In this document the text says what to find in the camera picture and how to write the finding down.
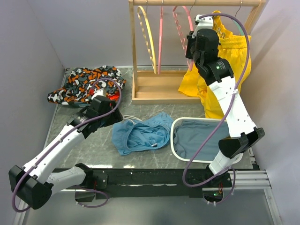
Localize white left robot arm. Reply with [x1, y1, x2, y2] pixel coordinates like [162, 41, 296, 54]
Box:
[8, 96, 123, 212]

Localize white perforated laundry basket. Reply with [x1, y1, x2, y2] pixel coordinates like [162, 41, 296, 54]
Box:
[170, 117, 244, 164]

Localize yellow shorts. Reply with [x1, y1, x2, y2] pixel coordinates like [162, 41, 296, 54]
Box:
[177, 10, 252, 120]

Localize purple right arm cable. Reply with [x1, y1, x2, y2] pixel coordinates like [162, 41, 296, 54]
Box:
[182, 13, 248, 204]

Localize green hanger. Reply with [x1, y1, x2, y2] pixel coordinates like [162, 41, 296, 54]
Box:
[212, 13, 244, 36]

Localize pink hanger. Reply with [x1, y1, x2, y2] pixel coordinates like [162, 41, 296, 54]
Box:
[172, 5, 195, 71]
[158, 6, 163, 74]

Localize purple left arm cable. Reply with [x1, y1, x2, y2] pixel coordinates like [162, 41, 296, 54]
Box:
[11, 77, 122, 213]

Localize grey bin with red cloth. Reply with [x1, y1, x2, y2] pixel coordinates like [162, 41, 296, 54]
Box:
[106, 92, 120, 102]

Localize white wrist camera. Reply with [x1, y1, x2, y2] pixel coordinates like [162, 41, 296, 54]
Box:
[91, 89, 106, 100]
[195, 15, 214, 31]

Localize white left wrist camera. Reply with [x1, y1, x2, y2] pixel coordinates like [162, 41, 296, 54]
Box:
[91, 89, 106, 100]

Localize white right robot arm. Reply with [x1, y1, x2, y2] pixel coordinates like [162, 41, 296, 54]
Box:
[186, 29, 265, 187]

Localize wooden clothes rack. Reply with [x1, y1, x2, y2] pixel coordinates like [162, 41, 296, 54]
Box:
[128, 0, 267, 105]

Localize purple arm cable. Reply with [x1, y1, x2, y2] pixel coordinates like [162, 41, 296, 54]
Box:
[182, 13, 248, 204]
[11, 77, 122, 213]

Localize yellow hanger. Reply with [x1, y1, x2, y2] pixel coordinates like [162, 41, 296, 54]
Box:
[137, 6, 157, 74]

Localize orange black patterned shorts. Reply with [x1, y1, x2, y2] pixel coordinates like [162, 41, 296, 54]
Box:
[47, 65, 126, 105]

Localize light blue shorts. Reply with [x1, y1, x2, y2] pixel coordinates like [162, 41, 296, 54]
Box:
[111, 112, 174, 156]

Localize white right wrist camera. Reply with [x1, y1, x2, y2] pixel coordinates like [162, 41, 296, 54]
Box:
[195, 15, 214, 31]

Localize grey-blue cloth in basket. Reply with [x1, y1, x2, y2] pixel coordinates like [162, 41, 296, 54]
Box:
[173, 120, 230, 161]

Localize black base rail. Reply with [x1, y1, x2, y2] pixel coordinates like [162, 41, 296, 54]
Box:
[79, 168, 232, 198]

